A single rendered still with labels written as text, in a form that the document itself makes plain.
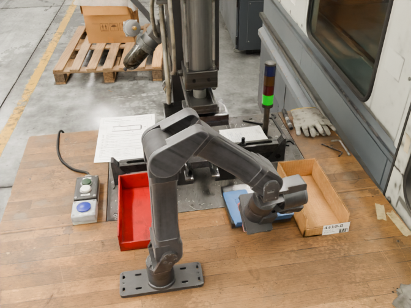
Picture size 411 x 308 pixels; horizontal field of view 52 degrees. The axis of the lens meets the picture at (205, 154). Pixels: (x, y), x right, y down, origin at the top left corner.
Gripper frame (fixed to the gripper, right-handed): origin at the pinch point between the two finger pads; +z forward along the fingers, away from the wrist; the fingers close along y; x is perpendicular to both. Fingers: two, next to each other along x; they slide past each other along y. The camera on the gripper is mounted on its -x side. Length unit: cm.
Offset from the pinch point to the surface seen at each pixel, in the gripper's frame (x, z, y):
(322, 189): -26.1, 6.3, 7.6
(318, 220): -20.4, 2.3, -2.1
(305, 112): -39, 27, 46
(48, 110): 92, 207, 173
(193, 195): 11.6, 12.4, 14.0
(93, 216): 40.9, 8.1, 10.9
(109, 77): 40, 222, 211
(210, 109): 5.3, -8.9, 30.6
